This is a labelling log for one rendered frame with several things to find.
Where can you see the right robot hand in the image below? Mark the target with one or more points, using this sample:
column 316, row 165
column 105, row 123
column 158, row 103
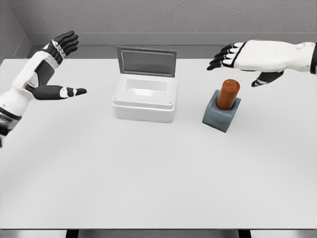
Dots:
column 262, row 55

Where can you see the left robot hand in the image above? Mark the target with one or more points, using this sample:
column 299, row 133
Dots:
column 42, row 72

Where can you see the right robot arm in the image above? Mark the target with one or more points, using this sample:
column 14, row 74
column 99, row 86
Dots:
column 307, row 57

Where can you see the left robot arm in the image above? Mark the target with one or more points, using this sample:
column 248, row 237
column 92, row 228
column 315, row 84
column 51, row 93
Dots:
column 11, row 106

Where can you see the orange-brown cylinder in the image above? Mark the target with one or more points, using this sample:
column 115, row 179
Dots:
column 228, row 94

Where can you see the grey-blue holder block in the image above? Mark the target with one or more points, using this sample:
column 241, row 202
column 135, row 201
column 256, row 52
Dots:
column 218, row 116

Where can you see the white box with hinged lid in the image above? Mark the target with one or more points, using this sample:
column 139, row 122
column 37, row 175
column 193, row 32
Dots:
column 144, row 91

